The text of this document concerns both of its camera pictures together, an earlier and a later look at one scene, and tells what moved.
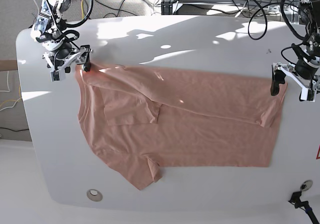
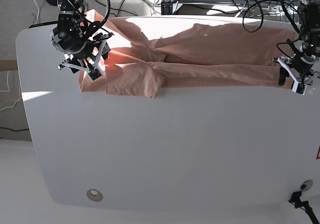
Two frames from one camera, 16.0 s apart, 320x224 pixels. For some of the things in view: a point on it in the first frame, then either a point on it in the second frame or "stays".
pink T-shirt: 136,120 to 151,53
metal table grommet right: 306,185 stays
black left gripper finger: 67,69 to 74,70
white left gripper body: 58,59 to 82,50
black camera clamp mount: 295,198 stays
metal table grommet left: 94,195 stays
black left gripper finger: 87,66 to 105,51
